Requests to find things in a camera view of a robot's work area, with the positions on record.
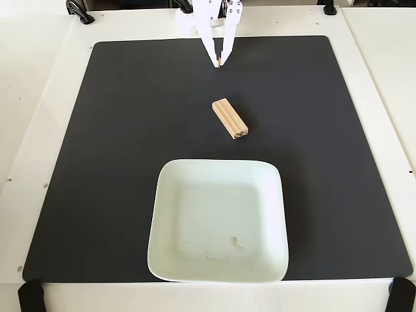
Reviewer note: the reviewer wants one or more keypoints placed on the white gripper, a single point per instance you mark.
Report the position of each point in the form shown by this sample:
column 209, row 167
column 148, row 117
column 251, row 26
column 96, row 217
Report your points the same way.
column 205, row 23

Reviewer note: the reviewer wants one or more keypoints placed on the wooden block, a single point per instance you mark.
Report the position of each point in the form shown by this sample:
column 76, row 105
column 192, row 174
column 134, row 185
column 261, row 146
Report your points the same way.
column 230, row 118

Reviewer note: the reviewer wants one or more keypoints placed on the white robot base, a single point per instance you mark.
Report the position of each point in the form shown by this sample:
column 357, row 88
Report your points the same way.
column 186, row 23

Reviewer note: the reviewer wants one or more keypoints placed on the white square plate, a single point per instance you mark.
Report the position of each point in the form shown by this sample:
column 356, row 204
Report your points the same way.
column 217, row 221

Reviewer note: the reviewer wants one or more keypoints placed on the black table clamp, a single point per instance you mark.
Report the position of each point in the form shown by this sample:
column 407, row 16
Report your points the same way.
column 79, row 11
column 329, row 6
column 403, row 295
column 183, row 6
column 31, row 297

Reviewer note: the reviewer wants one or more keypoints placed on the black mat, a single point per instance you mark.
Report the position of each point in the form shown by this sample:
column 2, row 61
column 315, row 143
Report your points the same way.
column 113, row 162

